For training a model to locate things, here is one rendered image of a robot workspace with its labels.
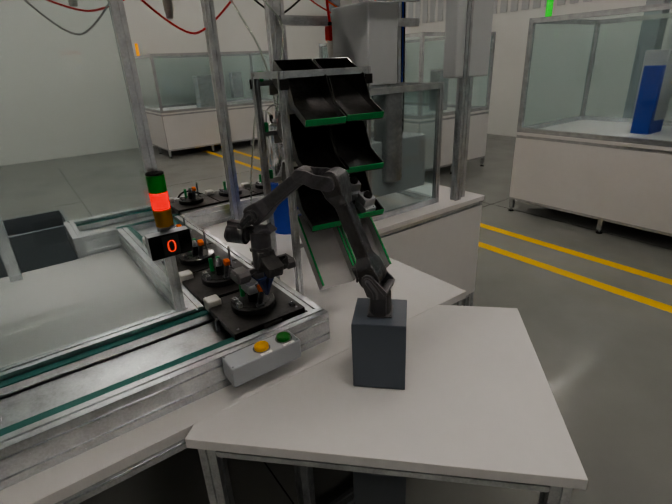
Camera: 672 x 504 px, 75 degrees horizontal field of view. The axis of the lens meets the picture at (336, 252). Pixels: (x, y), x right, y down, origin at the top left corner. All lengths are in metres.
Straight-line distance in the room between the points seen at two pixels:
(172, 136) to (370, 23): 7.96
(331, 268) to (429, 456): 0.69
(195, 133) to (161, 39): 2.85
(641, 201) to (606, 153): 0.54
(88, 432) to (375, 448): 0.67
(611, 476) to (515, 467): 1.32
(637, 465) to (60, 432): 2.22
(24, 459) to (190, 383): 0.37
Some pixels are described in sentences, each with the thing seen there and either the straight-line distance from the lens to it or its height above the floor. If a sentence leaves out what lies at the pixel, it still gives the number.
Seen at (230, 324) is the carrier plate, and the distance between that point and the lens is 1.37.
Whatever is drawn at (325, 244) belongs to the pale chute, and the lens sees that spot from 1.53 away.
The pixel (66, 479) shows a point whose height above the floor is 0.86.
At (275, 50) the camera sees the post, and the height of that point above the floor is 1.75.
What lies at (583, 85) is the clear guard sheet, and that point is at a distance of 5.03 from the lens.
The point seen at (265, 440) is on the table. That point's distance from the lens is 1.15.
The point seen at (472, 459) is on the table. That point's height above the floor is 0.86.
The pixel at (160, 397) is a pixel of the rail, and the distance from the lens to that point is 1.26.
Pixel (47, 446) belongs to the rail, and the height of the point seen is 0.92.
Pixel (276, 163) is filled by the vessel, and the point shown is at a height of 1.23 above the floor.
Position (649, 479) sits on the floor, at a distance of 2.48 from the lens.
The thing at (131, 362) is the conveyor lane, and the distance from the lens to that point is 1.42.
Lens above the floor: 1.67
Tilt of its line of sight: 23 degrees down
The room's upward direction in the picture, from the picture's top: 3 degrees counter-clockwise
